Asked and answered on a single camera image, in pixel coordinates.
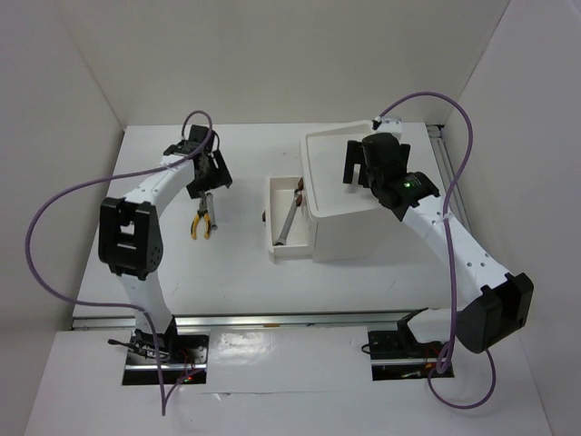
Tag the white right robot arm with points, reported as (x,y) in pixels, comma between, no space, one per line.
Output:
(496,301)

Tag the aluminium front rail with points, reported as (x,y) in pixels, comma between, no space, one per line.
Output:
(261,320)

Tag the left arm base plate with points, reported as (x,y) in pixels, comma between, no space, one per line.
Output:
(188,359)

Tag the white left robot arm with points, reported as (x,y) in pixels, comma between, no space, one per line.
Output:
(130,237)

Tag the large silver ratchet wrench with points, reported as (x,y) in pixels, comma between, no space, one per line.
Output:
(282,239)

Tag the white drawer cabinet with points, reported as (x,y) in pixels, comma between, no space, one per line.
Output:
(346,221)

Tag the aluminium side rail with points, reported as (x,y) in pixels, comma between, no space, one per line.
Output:
(436,134)

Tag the small silver wrench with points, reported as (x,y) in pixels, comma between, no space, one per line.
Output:
(211,211)

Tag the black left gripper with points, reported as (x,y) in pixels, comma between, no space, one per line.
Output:
(221,176)

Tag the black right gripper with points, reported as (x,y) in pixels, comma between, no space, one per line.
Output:
(354,156)

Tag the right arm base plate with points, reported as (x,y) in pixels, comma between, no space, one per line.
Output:
(396,357)

